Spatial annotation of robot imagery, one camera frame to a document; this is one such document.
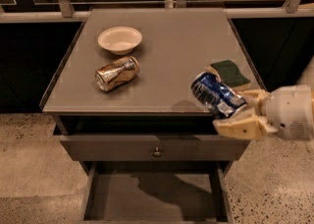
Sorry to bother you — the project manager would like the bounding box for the green yellow sponge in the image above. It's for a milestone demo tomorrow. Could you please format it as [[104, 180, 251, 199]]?
[[207, 60, 251, 91]]

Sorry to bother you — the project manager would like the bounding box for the closed top drawer front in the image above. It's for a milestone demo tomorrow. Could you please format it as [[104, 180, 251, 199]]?
[[61, 135, 249, 161]]

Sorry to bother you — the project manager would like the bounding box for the gold silver energy drink can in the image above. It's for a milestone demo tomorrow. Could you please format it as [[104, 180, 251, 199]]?
[[95, 56, 139, 92]]

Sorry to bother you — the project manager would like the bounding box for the white paper bowl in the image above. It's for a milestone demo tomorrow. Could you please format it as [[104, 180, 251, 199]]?
[[97, 27, 142, 55]]

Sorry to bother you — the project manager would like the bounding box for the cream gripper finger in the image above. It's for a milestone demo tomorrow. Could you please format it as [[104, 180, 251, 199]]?
[[238, 89, 269, 112], [213, 109, 268, 140]]

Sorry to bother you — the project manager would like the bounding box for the blue pepsi can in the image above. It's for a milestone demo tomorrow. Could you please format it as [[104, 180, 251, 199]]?
[[190, 72, 247, 119]]

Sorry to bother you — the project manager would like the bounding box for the grey drawer cabinet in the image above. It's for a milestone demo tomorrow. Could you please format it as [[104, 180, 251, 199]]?
[[39, 7, 270, 224]]

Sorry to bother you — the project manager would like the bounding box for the round metal drawer knob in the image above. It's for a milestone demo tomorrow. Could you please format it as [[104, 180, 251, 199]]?
[[153, 147, 162, 157]]

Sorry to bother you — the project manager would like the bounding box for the open grey middle drawer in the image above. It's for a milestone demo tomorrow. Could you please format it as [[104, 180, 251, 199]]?
[[78, 161, 234, 224]]

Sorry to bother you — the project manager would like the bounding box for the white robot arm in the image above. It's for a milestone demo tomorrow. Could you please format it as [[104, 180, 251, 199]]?
[[213, 60, 314, 140]]

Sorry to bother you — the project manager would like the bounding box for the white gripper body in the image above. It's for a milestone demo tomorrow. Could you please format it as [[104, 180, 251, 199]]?
[[261, 84, 314, 140]]

